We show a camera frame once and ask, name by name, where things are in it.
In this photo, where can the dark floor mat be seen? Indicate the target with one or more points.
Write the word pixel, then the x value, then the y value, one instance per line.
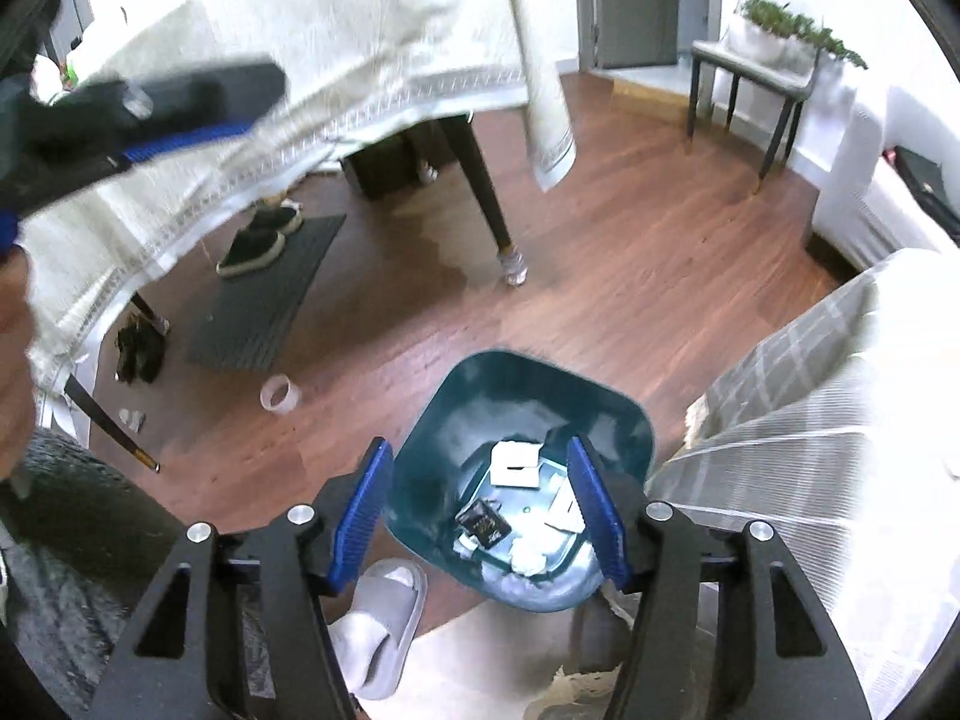
pixel 255 315

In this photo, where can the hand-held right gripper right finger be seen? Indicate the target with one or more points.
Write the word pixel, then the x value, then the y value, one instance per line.
pixel 596 517

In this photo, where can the grey dining chair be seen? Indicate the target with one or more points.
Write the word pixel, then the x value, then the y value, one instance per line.
pixel 750 64

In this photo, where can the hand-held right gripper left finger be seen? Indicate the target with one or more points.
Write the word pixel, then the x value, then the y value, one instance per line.
pixel 360 517

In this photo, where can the dark grey door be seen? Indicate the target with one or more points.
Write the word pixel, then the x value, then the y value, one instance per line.
pixel 637 7

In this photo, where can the beige patterned tablecloth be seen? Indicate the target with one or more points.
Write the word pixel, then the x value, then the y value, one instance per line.
pixel 300 30

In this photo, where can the flat cardboard box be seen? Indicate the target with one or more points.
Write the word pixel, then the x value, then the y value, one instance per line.
pixel 649 96

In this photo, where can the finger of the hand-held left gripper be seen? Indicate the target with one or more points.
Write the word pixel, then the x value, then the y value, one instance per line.
pixel 7 232
pixel 187 101

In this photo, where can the black shoe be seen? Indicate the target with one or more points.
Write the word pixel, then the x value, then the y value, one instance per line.
pixel 277 217
pixel 251 251

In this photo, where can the grey armchair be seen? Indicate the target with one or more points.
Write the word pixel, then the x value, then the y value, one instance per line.
pixel 862 195

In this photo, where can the potted plant in white pot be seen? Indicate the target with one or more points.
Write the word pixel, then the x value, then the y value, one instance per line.
pixel 761 34
pixel 821 49

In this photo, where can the small white paper scrap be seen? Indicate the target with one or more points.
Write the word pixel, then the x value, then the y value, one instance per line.
pixel 133 418
pixel 466 542

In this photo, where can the brown core tape roll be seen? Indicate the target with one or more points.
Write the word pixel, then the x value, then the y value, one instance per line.
pixel 281 394

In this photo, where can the teal trash bin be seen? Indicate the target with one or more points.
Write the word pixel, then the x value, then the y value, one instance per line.
pixel 450 420

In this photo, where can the person's left hand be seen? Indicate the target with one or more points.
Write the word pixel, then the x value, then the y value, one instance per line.
pixel 11 360

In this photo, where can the thin dark furniture leg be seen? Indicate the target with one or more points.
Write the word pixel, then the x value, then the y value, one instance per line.
pixel 112 424

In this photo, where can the black bag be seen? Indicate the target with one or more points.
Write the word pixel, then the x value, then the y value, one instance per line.
pixel 926 180

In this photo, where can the grey slipper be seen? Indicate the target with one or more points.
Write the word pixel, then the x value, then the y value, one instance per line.
pixel 375 637

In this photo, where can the grey checked tablecloth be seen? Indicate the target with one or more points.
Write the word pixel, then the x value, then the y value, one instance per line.
pixel 825 465

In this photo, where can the white long box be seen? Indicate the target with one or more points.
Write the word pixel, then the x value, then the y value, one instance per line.
pixel 566 506

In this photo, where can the dark wooden table leg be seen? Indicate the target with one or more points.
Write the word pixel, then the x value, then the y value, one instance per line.
pixel 480 195

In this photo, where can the dark box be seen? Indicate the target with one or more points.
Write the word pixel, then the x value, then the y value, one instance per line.
pixel 386 161

